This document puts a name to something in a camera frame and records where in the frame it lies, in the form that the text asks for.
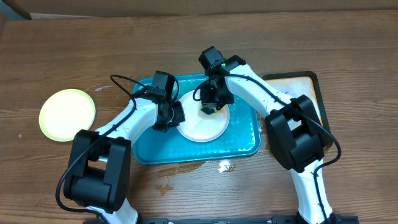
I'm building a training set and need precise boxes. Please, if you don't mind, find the teal plastic tray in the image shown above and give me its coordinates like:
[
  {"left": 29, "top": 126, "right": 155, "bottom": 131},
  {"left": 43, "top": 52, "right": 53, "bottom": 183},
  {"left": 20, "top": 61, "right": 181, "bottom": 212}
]
[{"left": 133, "top": 74, "right": 261, "bottom": 165}]

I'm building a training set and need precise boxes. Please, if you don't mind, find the pale pink plate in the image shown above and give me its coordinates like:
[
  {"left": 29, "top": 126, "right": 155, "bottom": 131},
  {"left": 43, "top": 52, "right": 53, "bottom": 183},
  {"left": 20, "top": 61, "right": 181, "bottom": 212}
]
[{"left": 177, "top": 90, "right": 230, "bottom": 142}]

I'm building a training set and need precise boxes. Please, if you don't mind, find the yellow plate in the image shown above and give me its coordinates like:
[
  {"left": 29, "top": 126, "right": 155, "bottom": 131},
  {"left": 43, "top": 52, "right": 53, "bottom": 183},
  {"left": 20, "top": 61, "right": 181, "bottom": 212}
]
[{"left": 39, "top": 89, "right": 96, "bottom": 142}]

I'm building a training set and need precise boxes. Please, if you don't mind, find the green yellow sponge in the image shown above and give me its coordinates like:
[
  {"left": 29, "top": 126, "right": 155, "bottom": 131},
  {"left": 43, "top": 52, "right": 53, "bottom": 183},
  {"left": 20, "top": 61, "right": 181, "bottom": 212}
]
[{"left": 198, "top": 107, "right": 218, "bottom": 119}]

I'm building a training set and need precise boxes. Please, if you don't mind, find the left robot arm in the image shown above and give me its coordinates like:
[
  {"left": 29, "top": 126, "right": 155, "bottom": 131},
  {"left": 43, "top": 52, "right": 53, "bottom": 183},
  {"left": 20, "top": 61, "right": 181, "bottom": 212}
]
[{"left": 55, "top": 71, "right": 185, "bottom": 223}]

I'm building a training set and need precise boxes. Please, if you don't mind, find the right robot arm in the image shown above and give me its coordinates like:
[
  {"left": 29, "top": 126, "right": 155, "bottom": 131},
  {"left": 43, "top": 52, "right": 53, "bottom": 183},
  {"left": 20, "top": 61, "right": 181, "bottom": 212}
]
[{"left": 194, "top": 47, "right": 337, "bottom": 223}]

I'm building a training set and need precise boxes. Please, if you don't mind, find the black tray with soapy water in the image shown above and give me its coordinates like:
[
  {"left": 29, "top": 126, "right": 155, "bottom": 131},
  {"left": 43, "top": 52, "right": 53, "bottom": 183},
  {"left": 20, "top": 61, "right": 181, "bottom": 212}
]
[{"left": 262, "top": 71, "right": 330, "bottom": 131}]

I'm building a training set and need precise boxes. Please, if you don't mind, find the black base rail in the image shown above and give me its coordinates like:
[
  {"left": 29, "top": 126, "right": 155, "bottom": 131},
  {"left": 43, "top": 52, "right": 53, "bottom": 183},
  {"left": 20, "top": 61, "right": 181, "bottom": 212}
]
[{"left": 136, "top": 215, "right": 360, "bottom": 224}]

